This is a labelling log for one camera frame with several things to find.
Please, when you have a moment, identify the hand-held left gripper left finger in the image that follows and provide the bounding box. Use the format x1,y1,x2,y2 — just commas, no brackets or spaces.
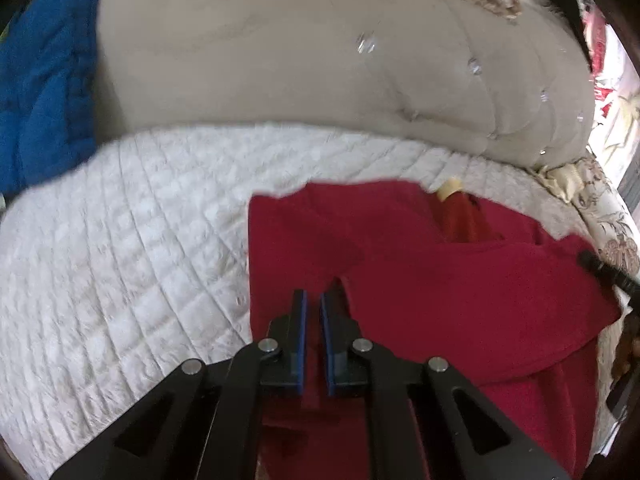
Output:
47,289,307,480

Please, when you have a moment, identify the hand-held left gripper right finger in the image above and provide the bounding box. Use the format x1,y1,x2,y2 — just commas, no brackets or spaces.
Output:
320,290,573,480

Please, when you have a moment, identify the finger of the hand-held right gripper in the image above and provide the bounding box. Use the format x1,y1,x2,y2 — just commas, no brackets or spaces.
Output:
579,250,640,293

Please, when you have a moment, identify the red fleece garment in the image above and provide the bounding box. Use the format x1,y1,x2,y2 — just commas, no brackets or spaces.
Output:
247,180,623,480

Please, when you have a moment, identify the floral sofa armrest cover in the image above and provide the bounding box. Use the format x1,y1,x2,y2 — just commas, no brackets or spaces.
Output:
542,155,640,281

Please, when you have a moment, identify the white quilted sofa cover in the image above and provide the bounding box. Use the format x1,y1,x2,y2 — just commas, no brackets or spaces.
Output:
0,122,626,480

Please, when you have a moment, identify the red hanging garment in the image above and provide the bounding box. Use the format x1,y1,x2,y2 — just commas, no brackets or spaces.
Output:
580,2,621,121

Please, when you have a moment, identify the beige tufted sofa backrest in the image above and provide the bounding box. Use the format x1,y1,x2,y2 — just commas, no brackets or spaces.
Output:
92,0,598,171

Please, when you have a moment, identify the blue quilted cushion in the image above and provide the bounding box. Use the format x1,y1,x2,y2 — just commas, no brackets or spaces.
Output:
0,0,103,196

